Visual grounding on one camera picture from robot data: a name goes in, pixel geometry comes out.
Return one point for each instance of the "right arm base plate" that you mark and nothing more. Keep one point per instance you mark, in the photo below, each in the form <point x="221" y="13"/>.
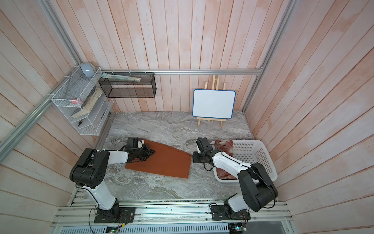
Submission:
<point x="224" y="212"/>

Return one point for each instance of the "white wire shelf rack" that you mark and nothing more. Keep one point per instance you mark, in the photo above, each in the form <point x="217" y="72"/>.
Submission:
<point x="77" y="86"/>

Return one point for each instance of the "red plaid skirt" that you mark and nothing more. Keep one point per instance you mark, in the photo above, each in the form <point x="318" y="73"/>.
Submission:
<point x="227" y="147"/>

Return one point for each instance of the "white plastic basket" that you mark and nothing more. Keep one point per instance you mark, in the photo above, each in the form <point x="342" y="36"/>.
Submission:
<point x="252" y="151"/>

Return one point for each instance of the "grey computer mouse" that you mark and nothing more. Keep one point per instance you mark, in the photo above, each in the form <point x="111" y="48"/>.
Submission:
<point x="88" y="69"/>

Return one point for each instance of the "black wire mesh basket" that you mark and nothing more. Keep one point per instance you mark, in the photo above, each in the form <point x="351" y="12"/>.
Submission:
<point x="146" y="88"/>

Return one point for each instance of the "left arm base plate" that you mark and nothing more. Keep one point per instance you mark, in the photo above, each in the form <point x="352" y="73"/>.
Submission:
<point x="115" y="215"/>

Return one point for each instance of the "light green flat ruler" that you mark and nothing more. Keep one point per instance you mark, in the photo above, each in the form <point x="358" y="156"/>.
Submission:
<point x="119" y="77"/>

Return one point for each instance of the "rust brown skirt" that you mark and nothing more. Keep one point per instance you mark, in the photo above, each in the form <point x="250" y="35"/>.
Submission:
<point x="167" y="161"/>

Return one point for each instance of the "aluminium rail frame front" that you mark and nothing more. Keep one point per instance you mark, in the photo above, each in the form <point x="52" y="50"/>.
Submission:
<point x="170" y="217"/>

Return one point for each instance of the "worn book on shelf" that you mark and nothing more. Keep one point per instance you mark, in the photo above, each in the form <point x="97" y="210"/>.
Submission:
<point x="88" y="104"/>

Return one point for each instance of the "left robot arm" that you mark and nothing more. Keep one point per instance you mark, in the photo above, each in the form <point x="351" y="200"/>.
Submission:
<point x="90" y="169"/>

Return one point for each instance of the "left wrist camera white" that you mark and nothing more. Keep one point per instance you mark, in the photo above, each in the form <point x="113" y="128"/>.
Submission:
<point x="140" y="143"/>

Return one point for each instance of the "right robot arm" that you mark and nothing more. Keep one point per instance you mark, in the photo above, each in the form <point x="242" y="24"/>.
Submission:
<point x="257" y="188"/>

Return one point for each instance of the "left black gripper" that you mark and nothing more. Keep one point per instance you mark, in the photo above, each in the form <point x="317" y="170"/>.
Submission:
<point x="148" y="152"/>

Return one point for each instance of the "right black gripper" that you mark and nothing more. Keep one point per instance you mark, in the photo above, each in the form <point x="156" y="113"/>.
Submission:
<point x="195" y="155"/>

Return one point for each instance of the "wooden easel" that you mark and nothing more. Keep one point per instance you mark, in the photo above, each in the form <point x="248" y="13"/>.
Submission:
<point x="215" y="86"/>

